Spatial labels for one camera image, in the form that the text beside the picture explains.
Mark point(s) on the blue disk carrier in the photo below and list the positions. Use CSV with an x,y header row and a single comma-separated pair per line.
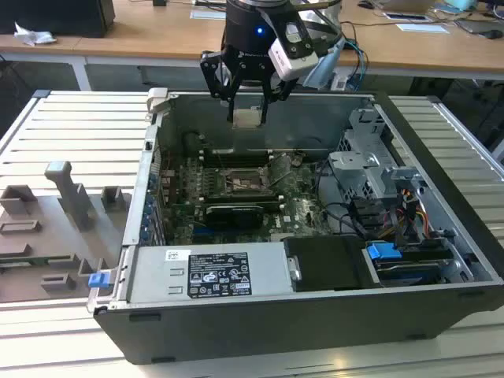
x,y
384,250

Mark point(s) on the green motherboard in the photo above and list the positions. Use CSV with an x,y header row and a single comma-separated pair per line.
x,y
299,212

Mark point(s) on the black computer box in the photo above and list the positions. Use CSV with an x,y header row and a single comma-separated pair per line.
x,y
55,15

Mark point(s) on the blue plastic case latch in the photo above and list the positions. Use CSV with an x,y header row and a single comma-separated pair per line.
x,y
98,280

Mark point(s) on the black computer mouse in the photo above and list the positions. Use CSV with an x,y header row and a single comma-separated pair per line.
x,y
493,34
366,4

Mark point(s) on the black open PC case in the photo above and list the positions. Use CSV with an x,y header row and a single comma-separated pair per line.
x,y
275,334

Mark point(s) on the crumpled white paper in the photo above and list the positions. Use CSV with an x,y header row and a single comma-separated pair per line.
x,y
33,36

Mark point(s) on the grey power supply unit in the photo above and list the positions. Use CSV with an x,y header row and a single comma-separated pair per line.
x,y
157,275

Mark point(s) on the silver square CPU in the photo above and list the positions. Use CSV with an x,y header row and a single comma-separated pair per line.
x,y
247,118

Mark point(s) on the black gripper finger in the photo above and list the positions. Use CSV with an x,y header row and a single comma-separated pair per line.
x,y
277,91
214,75

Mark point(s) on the pale blue teach pendant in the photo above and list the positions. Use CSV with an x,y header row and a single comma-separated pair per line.
x,y
323,71

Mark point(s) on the grey parts rack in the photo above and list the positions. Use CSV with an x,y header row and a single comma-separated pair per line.
x,y
59,244

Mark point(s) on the grey plastic case latch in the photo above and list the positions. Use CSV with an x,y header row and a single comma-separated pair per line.
x,y
156,98

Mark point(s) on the dark notebook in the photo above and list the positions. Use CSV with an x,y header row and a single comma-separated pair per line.
x,y
476,25

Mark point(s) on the wooden desk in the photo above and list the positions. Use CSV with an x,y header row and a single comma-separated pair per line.
x,y
157,35

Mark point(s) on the black graphics card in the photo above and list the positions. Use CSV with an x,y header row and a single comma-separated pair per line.
x,y
234,216

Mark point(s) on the silver metal drive cage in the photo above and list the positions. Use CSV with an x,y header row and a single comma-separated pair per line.
x,y
354,165

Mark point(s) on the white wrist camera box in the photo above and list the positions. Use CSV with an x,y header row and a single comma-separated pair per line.
x,y
295,59

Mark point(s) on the flat tablet with white rim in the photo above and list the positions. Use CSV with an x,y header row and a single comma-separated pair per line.
x,y
405,16

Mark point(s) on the black label sticker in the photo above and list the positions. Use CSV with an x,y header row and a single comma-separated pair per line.
x,y
218,275

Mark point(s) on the black RAM slot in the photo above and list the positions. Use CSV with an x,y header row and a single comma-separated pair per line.
x,y
244,198
236,161
236,154

